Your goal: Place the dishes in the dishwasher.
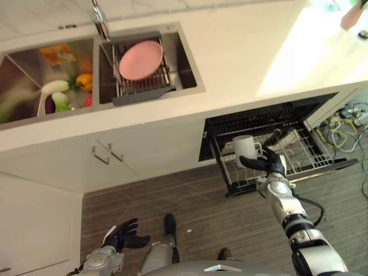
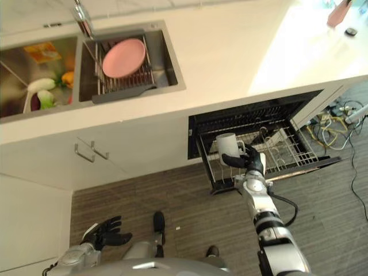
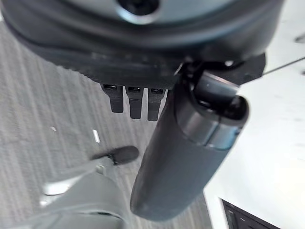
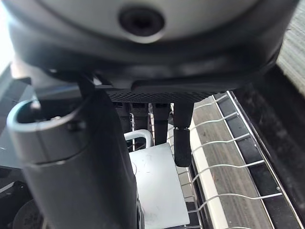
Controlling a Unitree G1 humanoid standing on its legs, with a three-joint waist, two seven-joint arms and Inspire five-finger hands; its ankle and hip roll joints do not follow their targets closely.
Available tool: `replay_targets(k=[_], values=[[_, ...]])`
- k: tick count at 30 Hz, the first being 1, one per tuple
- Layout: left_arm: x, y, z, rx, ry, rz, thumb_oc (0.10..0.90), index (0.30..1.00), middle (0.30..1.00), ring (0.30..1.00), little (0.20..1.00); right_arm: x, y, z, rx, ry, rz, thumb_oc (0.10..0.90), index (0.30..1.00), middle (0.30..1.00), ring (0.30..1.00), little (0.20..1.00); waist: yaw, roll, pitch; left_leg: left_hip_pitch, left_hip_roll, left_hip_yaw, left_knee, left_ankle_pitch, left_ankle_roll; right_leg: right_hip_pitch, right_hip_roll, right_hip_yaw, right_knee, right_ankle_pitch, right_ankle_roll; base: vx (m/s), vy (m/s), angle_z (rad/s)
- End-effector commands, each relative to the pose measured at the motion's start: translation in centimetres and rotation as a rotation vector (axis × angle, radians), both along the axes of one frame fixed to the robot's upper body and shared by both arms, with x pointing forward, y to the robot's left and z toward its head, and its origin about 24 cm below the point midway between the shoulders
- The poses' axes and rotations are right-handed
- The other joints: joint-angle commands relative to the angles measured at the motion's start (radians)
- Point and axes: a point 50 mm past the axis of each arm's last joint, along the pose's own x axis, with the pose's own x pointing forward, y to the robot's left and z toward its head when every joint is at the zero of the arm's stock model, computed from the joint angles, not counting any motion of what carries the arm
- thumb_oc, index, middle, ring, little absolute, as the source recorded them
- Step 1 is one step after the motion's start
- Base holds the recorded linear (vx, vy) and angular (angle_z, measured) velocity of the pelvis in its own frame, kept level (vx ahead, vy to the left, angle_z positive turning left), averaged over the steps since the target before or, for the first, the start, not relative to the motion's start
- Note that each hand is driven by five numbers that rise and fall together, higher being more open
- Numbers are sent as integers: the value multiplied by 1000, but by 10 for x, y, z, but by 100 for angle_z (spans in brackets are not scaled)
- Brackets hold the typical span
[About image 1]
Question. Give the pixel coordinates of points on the pink plant pot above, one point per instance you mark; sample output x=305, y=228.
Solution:
x=349, y=18

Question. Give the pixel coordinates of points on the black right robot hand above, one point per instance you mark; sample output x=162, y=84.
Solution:
x=268, y=162

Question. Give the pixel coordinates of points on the black robot foot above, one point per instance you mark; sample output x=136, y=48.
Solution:
x=224, y=254
x=170, y=224

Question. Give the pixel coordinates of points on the metal sink drying rack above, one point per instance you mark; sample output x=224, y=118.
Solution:
x=141, y=83

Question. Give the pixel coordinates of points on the black dishwasher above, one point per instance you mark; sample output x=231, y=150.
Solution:
x=264, y=129

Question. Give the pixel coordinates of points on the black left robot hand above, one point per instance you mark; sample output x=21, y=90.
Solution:
x=126, y=234

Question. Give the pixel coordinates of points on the white power strip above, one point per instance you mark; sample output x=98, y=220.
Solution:
x=360, y=118

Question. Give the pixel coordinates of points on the chrome kitchen faucet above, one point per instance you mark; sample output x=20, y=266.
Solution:
x=100, y=20

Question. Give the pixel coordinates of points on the white ceramic mug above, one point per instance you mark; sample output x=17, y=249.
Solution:
x=245, y=151

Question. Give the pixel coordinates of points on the pink round plate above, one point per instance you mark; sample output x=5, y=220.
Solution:
x=141, y=59

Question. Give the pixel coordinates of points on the purple eggplant toy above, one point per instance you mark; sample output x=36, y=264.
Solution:
x=49, y=104

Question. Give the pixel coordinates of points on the red tomato toy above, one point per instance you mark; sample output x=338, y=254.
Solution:
x=88, y=101

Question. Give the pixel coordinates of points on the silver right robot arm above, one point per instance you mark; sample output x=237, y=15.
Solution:
x=299, y=224

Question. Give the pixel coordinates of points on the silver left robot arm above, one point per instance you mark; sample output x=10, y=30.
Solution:
x=100, y=260

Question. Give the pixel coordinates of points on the green leafy vegetable toy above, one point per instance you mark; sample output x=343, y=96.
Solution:
x=61, y=102

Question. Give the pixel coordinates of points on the white radish toy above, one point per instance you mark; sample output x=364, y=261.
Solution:
x=56, y=86

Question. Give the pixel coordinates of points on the white cabinet door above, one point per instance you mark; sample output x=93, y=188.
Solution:
x=120, y=155

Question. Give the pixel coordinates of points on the small dark round object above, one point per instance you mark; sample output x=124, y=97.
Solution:
x=362, y=34

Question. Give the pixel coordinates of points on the silver robot leg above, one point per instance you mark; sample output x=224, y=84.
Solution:
x=156, y=256

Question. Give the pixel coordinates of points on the yellow bell pepper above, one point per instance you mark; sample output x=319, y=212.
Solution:
x=84, y=81

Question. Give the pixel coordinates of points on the orange snack packet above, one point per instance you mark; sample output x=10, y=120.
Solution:
x=57, y=53

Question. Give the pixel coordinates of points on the stainless steel double sink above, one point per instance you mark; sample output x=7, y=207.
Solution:
x=95, y=74

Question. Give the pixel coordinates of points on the grey robot torso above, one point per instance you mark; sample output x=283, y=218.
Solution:
x=227, y=268

